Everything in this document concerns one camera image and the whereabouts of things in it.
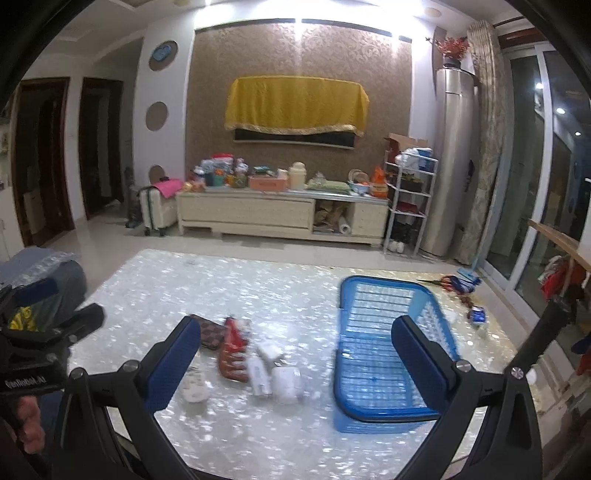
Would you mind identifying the wooden shelf board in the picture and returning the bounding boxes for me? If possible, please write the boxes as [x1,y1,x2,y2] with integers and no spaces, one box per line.
[528,219,591,272]

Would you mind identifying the red handled scissors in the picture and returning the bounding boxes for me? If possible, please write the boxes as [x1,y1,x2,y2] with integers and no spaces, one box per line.
[420,275,464,294]

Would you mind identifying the blue plastic basket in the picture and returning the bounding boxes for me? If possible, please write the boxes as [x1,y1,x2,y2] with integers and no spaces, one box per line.
[332,275,459,434]

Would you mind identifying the cardboard box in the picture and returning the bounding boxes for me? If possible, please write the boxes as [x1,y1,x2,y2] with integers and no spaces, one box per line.
[386,133,428,163]

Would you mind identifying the green cushion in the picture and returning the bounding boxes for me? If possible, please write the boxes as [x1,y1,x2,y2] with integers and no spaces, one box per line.
[307,179,351,195]

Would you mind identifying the small white cup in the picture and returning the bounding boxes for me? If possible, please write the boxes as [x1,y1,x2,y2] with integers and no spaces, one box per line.
[476,323,488,339]

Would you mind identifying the yellow cloth cover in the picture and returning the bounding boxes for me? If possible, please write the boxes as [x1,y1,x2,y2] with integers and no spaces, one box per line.
[224,75,370,137]

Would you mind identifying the black television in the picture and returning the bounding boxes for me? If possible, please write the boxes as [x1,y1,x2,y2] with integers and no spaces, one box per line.
[233,129,356,149]

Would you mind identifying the white round object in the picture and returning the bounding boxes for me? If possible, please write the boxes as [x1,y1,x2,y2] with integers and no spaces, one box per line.
[181,366,209,403]

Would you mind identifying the blue striped sock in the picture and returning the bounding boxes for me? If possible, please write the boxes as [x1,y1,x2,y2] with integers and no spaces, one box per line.
[449,275,482,295]

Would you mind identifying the white suitcase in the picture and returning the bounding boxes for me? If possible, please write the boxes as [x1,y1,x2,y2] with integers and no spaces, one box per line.
[138,186,177,237]

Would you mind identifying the silver standing air conditioner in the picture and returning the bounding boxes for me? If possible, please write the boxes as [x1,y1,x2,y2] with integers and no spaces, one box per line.
[421,67,478,257]

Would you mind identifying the brown checkered wallet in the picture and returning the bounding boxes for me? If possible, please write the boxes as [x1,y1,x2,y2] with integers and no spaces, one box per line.
[190,315,226,351]

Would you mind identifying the person's left hand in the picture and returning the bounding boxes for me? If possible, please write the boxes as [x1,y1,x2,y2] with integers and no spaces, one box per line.
[16,396,45,454]

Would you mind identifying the white crumpled tissue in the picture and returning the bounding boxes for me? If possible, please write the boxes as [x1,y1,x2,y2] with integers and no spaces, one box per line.
[444,309,459,324]

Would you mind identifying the red snack packet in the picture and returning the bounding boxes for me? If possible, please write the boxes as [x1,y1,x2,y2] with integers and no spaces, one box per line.
[217,317,249,383]

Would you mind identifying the pink storage box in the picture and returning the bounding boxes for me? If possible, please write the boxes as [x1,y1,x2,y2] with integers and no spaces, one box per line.
[249,175,288,192]

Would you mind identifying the red flower vase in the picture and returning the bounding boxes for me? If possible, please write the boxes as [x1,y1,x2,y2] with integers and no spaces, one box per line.
[433,37,469,69]

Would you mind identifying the white bottle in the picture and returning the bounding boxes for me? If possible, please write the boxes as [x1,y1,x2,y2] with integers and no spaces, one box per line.
[246,355,273,397]

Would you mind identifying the orange bag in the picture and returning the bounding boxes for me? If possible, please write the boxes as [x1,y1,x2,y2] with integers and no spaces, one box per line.
[370,167,389,199]

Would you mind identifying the cream TV cabinet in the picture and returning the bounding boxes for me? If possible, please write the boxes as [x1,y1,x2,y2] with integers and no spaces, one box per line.
[176,187,388,247]

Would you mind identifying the grey chair back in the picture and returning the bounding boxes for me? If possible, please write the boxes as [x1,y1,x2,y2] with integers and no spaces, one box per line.
[1,247,87,332]

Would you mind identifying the cream thermos jug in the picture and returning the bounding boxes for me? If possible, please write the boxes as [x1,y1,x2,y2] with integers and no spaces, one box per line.
[288,162,307,190]

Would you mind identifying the blue tissue pack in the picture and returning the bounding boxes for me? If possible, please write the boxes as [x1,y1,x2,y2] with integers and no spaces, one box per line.
[467,305,487,325]

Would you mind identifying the white metal shelf rack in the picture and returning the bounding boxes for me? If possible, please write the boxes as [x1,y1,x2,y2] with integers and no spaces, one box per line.
[383,147,439,256]

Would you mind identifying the pink cloth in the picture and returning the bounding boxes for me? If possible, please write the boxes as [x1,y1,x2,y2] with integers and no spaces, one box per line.
[153,179,184,199]

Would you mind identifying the patterned curtain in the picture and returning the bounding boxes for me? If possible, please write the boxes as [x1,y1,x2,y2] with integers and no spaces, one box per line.
[456,20,506,265]

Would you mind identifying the fruit bowl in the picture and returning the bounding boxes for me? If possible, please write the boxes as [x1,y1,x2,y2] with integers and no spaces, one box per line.
[349,181,370,195]

